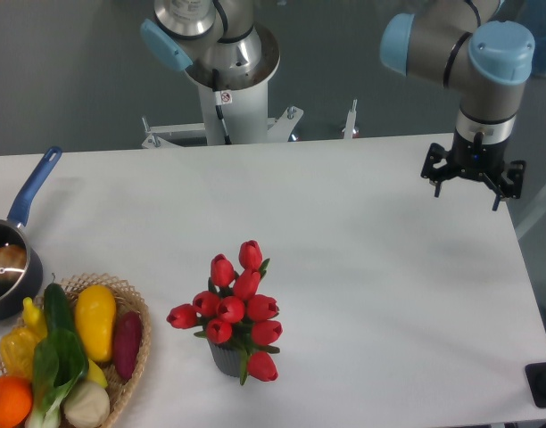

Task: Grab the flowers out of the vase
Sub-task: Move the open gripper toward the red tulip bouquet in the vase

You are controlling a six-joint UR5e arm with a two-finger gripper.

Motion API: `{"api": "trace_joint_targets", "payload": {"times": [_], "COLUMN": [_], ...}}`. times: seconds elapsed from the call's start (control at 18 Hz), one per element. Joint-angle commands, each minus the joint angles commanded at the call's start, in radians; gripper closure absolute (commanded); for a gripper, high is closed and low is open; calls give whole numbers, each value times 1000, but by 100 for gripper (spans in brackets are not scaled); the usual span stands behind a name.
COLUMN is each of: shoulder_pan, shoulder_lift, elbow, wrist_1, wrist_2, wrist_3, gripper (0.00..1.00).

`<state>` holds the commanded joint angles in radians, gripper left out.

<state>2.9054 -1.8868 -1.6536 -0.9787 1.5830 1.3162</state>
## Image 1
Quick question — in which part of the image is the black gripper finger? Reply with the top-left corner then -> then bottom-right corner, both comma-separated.
420,143 -> 462,198
482,160 -> 526,211

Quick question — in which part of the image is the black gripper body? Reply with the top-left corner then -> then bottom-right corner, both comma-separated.
446,131 -> 508,182

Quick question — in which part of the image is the red tulip bouquet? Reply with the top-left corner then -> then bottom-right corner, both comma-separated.
166,240 -> 283,384

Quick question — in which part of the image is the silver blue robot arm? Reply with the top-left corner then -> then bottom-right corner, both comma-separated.
379,1 -> 535,205

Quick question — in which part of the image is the silver robot base joint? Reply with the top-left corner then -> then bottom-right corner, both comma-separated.
140,1 -> 280,90

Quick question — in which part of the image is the dark grey ribbed vase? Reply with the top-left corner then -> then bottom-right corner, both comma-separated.
208,341 -> 244,379

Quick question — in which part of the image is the black device at edge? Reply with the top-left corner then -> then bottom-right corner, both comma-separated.
525,362 -> 546,408

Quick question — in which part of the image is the purple sweet potato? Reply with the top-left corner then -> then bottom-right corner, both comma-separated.
112,311 -> 143,381

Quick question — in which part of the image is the yellow mango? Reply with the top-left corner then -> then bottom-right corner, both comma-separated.
74,284 -> 117,363

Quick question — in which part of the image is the yellow lemon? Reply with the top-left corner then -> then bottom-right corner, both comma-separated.
86,359 -> 108,389

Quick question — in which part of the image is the green cucumber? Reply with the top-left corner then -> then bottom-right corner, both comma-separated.
43,283 -> 79,339

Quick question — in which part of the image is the beige garlic bulb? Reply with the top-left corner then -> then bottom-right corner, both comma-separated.
63,381 -> 110,428

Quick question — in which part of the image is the green bok choy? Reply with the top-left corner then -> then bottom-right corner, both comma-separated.
25,328 -> 88,427

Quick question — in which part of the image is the small yellow squash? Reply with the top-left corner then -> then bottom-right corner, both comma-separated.
22,297 -> 47,340

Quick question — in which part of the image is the brown bread in pan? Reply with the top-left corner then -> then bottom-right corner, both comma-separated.
0,244 -> 27,275

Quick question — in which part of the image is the yellow bell pepper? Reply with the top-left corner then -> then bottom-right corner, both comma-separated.
0,327 -> 40,381

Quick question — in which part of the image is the orange fruit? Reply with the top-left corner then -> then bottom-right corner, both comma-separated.
0,375 -> 33,427

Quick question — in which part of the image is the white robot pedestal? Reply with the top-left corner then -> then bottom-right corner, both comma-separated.
142,83 -> 304,149

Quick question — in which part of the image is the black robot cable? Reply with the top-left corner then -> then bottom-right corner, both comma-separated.
211,69 -> 233,145

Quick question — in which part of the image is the blue handled saucepan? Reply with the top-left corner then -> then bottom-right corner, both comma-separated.
0,146 -> 62,321

